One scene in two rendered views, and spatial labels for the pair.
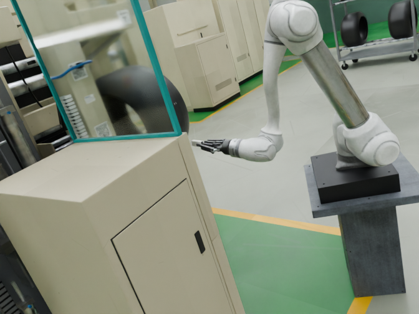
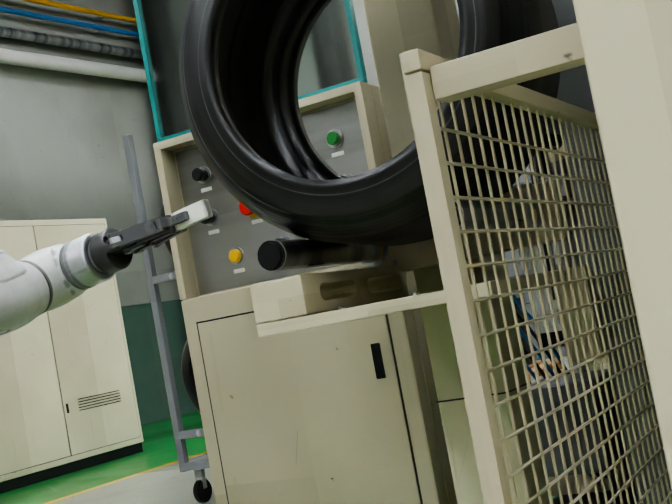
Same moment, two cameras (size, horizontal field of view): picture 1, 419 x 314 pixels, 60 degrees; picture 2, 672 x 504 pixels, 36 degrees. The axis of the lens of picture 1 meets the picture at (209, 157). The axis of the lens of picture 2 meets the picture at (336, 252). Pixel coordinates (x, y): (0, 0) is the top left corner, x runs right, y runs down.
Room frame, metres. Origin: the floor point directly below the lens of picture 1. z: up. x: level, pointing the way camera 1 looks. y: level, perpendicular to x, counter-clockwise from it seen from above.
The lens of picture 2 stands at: (3.47, -0.14, 0.79)
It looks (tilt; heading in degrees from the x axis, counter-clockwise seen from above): 4 degrees up; 167
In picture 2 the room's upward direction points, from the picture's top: 10 degrees counter-clockwise
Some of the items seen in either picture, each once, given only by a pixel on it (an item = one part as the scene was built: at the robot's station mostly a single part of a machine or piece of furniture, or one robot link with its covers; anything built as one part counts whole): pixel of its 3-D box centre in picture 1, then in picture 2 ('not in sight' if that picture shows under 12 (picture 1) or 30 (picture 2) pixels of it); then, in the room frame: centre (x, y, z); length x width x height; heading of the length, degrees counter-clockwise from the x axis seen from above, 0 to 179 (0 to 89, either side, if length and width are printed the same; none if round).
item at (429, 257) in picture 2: not in sight; (448, 233); (1.80, 0.45, 0.90); 0.40 x 0.03 x 0.10; 49
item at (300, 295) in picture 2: not in sight; (335, 291); (1.84, 0.23, 0.83); 0.36 x 0.09 x 0.06; 139
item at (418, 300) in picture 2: not in sight; (418, 300); (1.93, 0.34, 0.80); 0.37 x 0.36 x 0.02; 49
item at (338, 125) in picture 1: (351, 129); not in sight; (1.56, -0.67, 0.91); 0.18 x 0.16 x 0.22; 179
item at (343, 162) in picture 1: (355, 152); not in sight; (1.59, -0.68, 0.77); 0.22 x 0.18 x 0.06; 154
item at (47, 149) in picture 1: (69, 160); not in sight; (2.01, 0.77, 1.05); 0.20 x 0.15 x 0.30; 139
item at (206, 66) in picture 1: (209, 72); not in sight; (7.00, -0.47, 0.62); 0.90 x 0.56 x 1.25; 134
